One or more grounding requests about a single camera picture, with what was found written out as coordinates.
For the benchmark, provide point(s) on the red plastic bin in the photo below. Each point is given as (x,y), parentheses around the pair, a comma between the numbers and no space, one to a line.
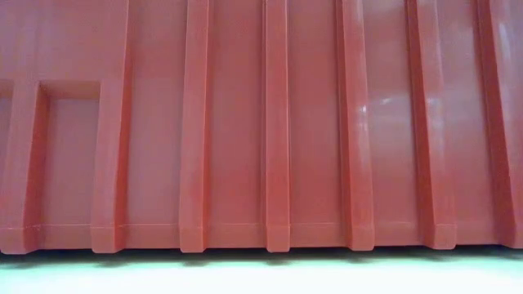
(261,122)

